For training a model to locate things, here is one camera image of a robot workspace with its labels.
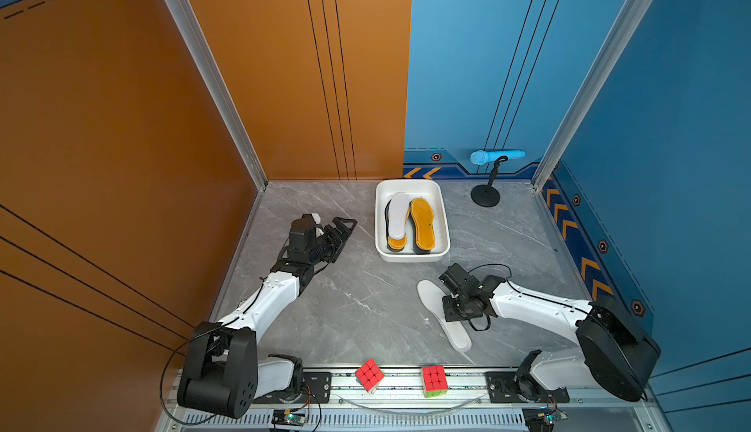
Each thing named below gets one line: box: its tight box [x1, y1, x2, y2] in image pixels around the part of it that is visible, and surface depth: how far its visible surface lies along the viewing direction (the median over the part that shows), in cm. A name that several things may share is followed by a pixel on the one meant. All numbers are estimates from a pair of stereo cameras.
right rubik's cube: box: [421, 365, 449, 398], surface depth 72 cm
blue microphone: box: [469, 149, 527, 166], surface depth 98 cm
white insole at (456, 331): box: [416, 279, 473, 353], surface depth 84 cm
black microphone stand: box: [470, 155, 509, 208], surface depth 118 cm
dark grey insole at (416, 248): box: [409, 213, 432, 256], surface depth 99 cm
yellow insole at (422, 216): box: [410, 197, 436, 252], surface depth 104 cm
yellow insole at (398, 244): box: [387, 233, 408, 251], surface depth 99 cm
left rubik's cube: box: [353, 357, 386, 394], surface depth 72 cm
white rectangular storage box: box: [374, 178, 451, 263], surface depth 107 cm
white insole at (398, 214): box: [388, 192, 411, 239], surface depth 106 cm
